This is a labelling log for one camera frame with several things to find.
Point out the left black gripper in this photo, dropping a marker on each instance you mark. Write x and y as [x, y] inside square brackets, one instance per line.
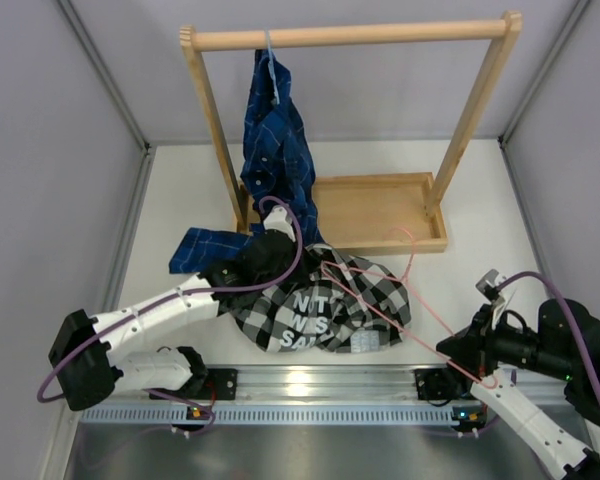
[294, 250]

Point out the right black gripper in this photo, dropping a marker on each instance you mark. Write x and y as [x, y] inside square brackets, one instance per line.
[474, 346]

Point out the black white checked shirt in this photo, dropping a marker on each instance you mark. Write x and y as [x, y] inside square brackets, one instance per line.
[348, 305]

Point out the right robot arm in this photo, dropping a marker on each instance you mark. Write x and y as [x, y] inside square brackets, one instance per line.
[515, 368]

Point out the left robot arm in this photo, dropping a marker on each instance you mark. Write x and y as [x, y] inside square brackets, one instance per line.
[95, 357]

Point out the blue plaid shirt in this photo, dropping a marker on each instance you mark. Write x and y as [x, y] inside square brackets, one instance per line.
[277, 162]

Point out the light blue hanger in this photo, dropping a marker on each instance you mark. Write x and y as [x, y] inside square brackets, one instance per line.
[271, 68]

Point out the wooden clothes rack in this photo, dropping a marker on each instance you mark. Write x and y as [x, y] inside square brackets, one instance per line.
[356, 212]

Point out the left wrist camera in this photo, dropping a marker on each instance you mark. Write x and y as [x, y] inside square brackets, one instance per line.
[279, 220]

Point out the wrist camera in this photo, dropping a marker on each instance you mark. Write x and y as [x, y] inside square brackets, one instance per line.
[489, 286]
[279, 220]

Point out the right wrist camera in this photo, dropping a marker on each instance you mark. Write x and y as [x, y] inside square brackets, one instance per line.
[489, 286]

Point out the aluminium mounting rail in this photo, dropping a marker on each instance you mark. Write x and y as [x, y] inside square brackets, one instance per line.
[305, 384]

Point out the slotted cable duct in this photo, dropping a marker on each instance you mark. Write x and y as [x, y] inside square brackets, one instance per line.
[154, 413]

